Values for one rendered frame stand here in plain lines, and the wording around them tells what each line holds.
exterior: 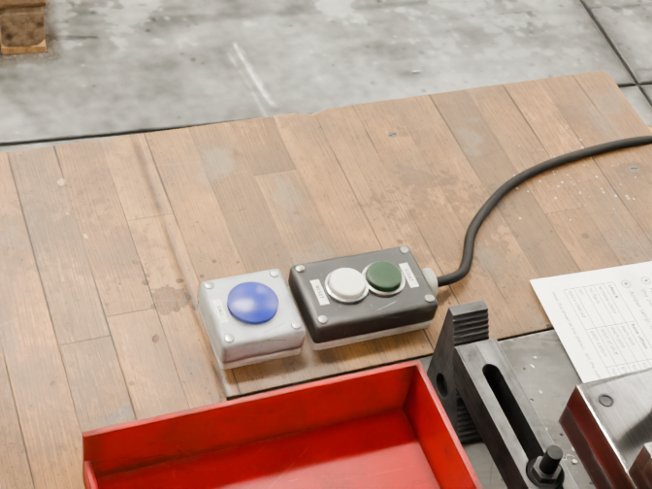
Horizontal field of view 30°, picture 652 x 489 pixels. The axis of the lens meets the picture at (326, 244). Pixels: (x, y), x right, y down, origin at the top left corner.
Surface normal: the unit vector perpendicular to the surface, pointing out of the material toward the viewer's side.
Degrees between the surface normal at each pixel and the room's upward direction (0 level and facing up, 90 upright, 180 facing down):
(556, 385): 0
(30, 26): 90
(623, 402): 0
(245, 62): 0
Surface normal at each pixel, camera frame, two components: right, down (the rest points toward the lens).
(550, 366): 0.14, -0.67
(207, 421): 0.34, 0.72
